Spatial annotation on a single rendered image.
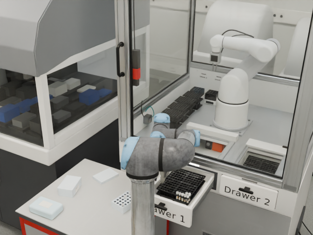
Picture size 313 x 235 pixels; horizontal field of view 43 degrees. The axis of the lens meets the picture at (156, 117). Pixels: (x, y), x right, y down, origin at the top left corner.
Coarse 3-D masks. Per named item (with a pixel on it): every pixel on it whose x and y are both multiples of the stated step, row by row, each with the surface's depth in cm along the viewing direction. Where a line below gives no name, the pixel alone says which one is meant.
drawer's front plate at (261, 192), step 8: (224, 176) 204; (224, 184) 205; (232, 184) 202; (240, 184) 200; (248, 184) 198; (224, 192) 207; (240, 192) 202; (256, 192) 197; (264, 192) 195; (272, 192) 193; (248, 200) 202; (256, 200) 199; (264, 200) 197; (272, 200) 195; (272, 208) 196
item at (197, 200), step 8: (184, 168) 218; (192, 168) 216; (160, 176) 209; (208, 176) 212; (208, 184) 203; (200, 192) 197; (208, 192) 205; (192, 200) 200; (200, 200) 196; (192, 208) 188
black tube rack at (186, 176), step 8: (168, 176) 209; (176, 176) 208; (184, 176) 208; (192, 176) 208; (200, 176) 208; (160, 184) 201; (168, 184) 206; (176, 184) 202; (184, 184) 202; (192, 184) 202; (200, 184) 207; (160, 192) 200; (184, 192) 196; (192, 192) 196; (176, 200) 195
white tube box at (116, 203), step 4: (128, 192) 212; (120, 196) 209; (128, 196) 210; (112, 200) 205; (116, 200) 206; (120, 200) 206; (124, 200) 206; (128, 200) 206; (112, 204) 205; (116, 204) 203; (120, 204) 204; (124, 204) 204; (128, 204) 203; (116, 208) 204; (120, 208) 202; (124, 208) 201; (128, 208) 204; (124, 212) 202
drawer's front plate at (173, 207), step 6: (156, 198) 188; (162, 198) 187; (168, 204) 185; (174, 204) 184; (180, 204) 183; (168, 210) 187; (174, 210) 185; (180, 210) 183; (186, 210) 181; (162, 216) 190; (174, 216) 186; (180, 216) 185; (186, 216) 183; (180, 222) 186; (186, 222) 184
